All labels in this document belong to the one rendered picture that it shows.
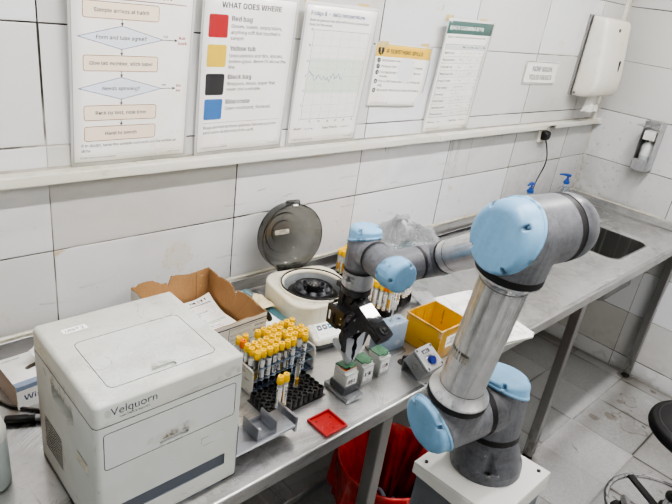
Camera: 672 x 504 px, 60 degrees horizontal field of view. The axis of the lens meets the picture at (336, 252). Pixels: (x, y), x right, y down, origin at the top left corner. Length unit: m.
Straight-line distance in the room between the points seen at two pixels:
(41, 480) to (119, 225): 0.64
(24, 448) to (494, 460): 0.95
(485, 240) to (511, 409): 0.42
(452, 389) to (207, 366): 0.44
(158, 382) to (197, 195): 0.78
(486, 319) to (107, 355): 0.65
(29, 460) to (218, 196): 0.83
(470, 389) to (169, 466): 0.56
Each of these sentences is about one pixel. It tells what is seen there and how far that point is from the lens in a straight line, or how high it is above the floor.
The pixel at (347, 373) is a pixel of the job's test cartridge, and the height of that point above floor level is 0.95.
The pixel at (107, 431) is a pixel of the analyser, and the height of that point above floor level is 1.12.
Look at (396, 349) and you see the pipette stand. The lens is 1.71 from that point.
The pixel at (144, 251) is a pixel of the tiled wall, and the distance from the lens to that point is 1.68.
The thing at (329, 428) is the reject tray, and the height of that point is 0.88.
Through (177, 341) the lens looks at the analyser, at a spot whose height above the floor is 1.17.
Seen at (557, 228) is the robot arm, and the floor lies 1.52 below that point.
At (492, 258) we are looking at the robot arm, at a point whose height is 1.46.
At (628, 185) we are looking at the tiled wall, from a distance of 3.59.
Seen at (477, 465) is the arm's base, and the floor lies 0.95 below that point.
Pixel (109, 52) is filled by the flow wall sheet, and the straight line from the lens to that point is 1.47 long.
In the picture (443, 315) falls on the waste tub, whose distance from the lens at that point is 1.82.
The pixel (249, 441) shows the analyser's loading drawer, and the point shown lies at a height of 0.91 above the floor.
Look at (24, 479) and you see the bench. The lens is 1.34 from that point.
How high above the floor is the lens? 1.80
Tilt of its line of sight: 24 degrees down
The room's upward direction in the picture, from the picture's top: 8 degrees clockwise
